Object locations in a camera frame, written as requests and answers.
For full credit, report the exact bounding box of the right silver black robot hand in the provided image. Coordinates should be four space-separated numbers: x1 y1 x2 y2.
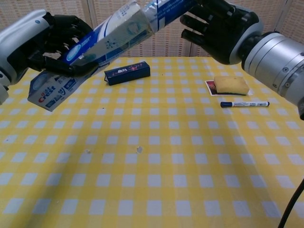
180 0 264 66

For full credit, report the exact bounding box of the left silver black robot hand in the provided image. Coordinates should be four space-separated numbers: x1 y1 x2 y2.
0 9 99 85

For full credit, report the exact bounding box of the blue white toothpaste tube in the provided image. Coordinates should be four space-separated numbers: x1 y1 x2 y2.
142 0 198 36

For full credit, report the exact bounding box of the blue white toothpaste box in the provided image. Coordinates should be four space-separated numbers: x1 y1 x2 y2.
27 0 155 112

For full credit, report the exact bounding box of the dark blue patterned box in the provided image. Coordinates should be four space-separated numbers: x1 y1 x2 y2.
104 61 151 86

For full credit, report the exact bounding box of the yellow green sponge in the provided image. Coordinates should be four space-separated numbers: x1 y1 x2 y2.
213 76 250 96

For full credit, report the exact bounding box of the red photo card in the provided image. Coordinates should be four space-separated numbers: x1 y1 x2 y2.
205 80 252 97

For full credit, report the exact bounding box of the blue white marker pen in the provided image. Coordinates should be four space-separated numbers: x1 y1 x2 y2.
220 101 270 108

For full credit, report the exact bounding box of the yellow white checkered tablecloth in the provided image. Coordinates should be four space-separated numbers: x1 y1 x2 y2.
0 56 304 228

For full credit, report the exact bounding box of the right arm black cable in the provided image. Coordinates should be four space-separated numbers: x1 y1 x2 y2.
277 178 304 228

